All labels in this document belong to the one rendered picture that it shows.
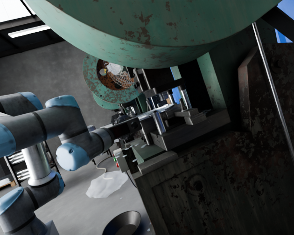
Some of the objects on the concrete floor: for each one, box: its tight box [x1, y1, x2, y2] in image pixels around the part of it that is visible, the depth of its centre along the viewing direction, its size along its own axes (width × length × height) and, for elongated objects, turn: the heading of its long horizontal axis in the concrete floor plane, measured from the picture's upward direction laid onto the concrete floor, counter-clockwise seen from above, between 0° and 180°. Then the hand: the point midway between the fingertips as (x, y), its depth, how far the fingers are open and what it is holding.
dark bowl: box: [102, 210, 141, 235], centre depth 123 cm, size 30×30×7 cm
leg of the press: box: [132, 42, 294, 235], centre depth 67 cm, size 92×12×90 cm, turn 178°
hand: (135, 121), depth 73 cm, fingers closed
